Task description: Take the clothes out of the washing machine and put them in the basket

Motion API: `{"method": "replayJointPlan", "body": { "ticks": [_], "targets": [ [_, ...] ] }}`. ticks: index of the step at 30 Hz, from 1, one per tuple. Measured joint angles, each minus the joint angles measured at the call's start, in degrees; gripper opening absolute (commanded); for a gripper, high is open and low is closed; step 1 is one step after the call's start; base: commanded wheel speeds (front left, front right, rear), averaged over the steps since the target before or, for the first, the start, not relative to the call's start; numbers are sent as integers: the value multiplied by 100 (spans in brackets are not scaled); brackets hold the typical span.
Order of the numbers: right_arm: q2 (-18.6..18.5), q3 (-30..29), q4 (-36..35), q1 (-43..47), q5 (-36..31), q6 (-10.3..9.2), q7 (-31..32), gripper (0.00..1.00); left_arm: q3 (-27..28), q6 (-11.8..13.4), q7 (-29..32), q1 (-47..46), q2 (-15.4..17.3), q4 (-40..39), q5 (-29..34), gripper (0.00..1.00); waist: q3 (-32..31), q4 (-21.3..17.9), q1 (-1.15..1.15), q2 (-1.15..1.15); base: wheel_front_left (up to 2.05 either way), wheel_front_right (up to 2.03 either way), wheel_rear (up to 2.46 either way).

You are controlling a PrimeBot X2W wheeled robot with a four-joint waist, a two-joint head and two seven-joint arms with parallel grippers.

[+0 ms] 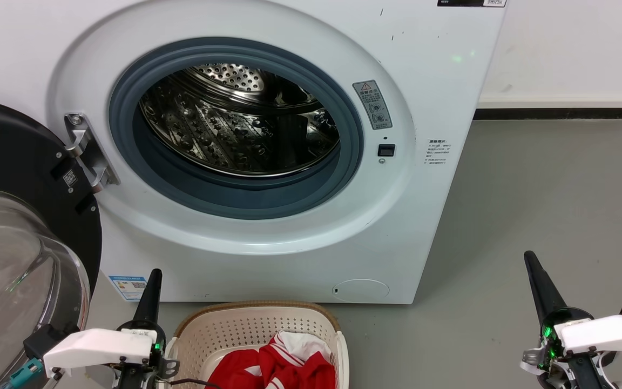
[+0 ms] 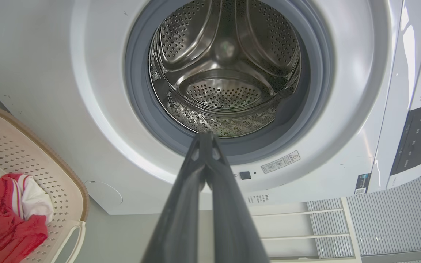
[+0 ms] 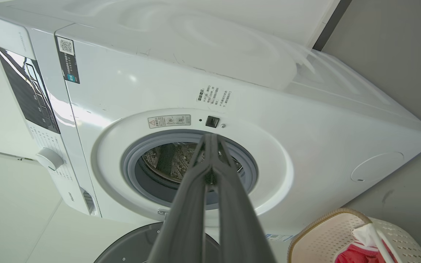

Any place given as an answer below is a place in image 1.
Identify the grey warning sticker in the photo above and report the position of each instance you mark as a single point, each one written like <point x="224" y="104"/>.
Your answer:
<point x="372" y="105"/>

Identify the red and white garment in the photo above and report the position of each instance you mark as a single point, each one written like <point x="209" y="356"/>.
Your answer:
<point x="246" y="373"/>

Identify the small printed text label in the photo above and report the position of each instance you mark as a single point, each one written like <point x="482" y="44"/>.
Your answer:
<point x="438" y="153"/>

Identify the black door latch socket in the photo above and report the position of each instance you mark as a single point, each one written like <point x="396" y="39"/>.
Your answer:
<point x="386" y="150"/>

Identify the black wall baseboard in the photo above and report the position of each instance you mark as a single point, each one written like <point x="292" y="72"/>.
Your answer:
<point x="554" y="114"/>

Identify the black washing machine door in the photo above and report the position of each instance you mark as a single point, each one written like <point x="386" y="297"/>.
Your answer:
<point x="14" y="151"/>

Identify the blue energy label sticker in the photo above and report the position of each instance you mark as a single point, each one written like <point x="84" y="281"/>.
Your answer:
<point x="127" y="287"/>

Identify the round white filter cover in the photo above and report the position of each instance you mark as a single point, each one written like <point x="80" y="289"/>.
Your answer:
<point x="360" y="290"/>

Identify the black control panel strip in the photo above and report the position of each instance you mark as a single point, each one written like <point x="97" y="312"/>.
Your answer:
<point x="467" y="2"/>

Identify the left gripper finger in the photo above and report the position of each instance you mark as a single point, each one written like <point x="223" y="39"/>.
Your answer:
<point x="144" y="305"/>
<point x="155" y="305"/>

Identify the cream plastic laundry basket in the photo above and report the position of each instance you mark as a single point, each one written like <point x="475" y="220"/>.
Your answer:
<point x="224" y="329"/>

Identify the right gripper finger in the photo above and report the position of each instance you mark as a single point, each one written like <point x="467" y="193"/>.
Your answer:
<point x="551" y="294"/>
<point x="536" y="294"/>

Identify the white front-load washing machine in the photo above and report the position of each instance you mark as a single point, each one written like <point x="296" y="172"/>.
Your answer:
<point x="268" y="259"/>

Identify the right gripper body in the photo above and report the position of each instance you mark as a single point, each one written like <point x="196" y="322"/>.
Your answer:
<point x="546" y="367"/>

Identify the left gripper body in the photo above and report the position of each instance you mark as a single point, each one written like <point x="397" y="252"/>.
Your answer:
<point x="138" y="378"/>

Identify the grey rubber door gasket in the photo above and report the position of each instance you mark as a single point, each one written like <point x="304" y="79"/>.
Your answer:
<point x="235" y="202"/>

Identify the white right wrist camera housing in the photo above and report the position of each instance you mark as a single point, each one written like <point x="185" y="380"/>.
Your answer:
<point x="608" y="332"/>

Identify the white QR code sticker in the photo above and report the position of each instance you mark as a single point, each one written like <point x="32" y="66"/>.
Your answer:
<point x="70" y="178"/>

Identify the stainless steel washing machine drum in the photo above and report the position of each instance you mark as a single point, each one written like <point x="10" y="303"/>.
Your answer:
<point x="224" y="124"/>

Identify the silver door hinge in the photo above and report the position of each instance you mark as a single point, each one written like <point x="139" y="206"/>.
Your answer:
<point x="90" y="156"/>

